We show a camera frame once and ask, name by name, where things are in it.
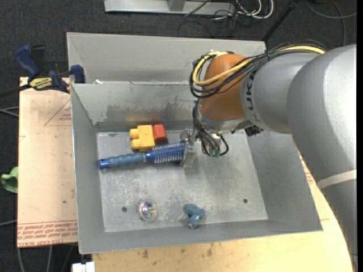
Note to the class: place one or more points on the brown cardboard board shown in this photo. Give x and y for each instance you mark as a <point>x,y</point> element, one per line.
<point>45,163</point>

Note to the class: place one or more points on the yellow toy building block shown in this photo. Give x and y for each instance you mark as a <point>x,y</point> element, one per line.
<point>143,137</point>

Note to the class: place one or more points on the grey metal bin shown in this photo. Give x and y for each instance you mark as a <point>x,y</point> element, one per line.
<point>175,186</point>

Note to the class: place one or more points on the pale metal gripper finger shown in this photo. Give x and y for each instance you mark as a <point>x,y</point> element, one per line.
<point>185,152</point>
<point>191,158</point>

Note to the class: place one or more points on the blue-grey toy figure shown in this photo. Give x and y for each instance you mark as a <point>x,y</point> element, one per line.
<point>194,214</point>

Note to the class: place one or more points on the blue bristle brush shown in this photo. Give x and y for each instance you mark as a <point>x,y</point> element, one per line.
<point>133,159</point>

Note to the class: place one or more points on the red toy building block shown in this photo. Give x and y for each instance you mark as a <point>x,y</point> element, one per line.
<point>160,132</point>

